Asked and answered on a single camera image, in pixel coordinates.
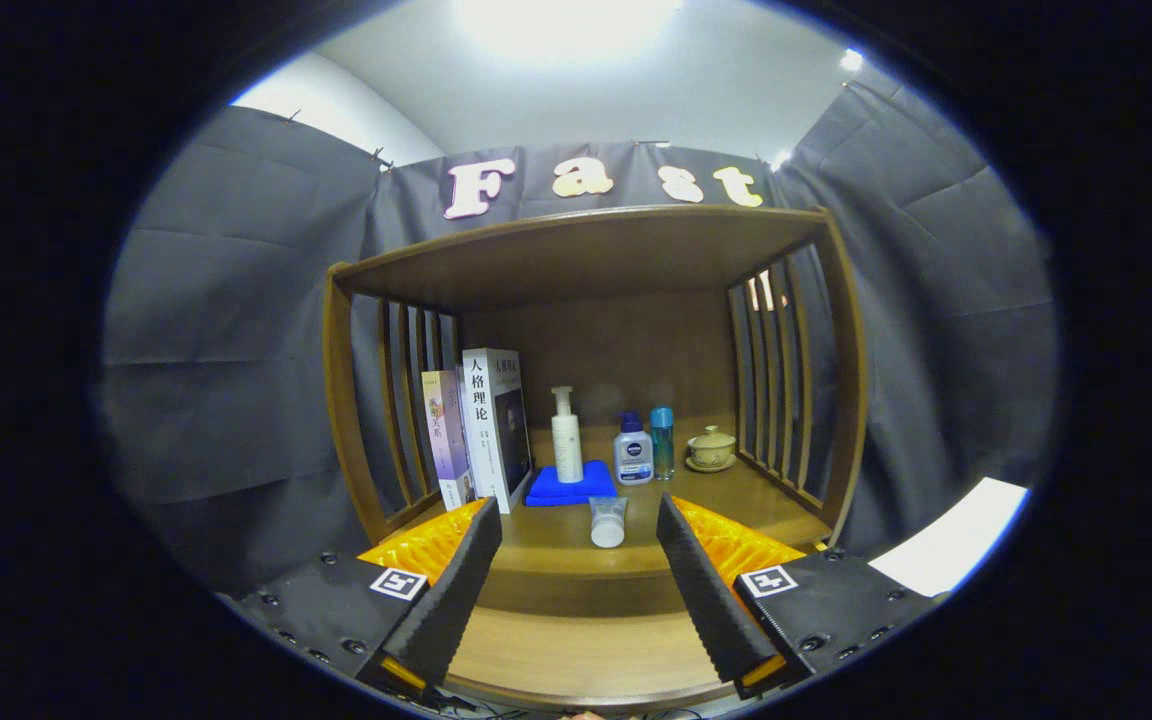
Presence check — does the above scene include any ceiling light panel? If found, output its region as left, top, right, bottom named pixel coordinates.
left=456, top=0, right=682, bottom=51

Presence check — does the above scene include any white cleanser tube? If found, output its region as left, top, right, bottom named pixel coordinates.
left=589, top=496, right=629, bottom=549

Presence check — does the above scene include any blue folded cloth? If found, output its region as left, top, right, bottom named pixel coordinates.
left=524, top=460, right=619, bottom=508

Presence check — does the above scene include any wooden drawer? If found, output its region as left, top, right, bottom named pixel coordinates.
left=431, top=568, right=752, bottom=713

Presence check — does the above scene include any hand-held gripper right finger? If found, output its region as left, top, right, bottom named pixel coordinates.
left=656, top=494, right=947, bottom=701

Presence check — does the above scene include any white lotion bottle blue cap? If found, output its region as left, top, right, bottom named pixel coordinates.
left=613, top=411, right=655, bottom=486

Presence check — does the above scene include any teal bottle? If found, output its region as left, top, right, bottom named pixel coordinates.
left=650, top=406, right=676, bottom=481

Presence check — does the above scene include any purple book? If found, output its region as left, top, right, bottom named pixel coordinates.
left=421, top=370, right=477, bottom=512

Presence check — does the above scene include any thick white book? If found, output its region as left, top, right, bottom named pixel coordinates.
left=459, top=347, right=535, bottom=515

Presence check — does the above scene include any wooden cabinet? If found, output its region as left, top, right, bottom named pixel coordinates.
left=323, top=205, right=869, bottom=551

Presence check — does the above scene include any ceramic lidded teacup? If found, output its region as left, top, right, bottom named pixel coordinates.
left=685, top=425, right=738, bottom=473

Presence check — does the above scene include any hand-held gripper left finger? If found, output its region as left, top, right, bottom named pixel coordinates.
left=219, top=497, right=505, bottom=701

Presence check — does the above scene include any wooden countertop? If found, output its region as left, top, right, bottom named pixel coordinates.
left=376, top=415, right=832, bottom=579

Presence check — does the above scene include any white pump bottle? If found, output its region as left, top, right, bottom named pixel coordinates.
left=550, top=386, right=585, bottom=485

